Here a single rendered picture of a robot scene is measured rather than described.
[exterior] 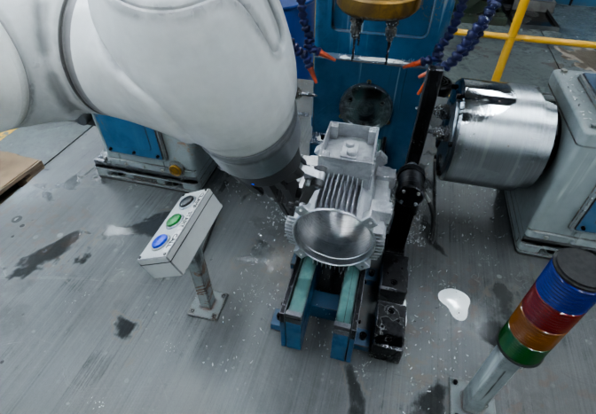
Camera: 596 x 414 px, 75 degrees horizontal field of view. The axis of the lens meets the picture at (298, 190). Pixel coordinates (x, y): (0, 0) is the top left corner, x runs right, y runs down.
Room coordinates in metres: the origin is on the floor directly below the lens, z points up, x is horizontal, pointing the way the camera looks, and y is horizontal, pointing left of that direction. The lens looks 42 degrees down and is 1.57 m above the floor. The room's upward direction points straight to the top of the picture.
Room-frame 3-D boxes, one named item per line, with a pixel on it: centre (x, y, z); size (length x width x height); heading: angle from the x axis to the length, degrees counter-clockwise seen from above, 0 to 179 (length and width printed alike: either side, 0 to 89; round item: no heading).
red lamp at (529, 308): (0.26, -0.32, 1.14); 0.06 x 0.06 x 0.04
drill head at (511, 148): (0.78, -0.49, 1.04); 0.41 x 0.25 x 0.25; 76
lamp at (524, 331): (0.26, -0.32, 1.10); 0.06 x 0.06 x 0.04
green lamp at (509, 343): (0.26, -0.32, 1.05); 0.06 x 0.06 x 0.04
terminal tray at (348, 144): (0.61, -0.10, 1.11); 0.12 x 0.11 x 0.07; 166
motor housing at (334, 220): (0.57, -0.09, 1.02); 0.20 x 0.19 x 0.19; 166
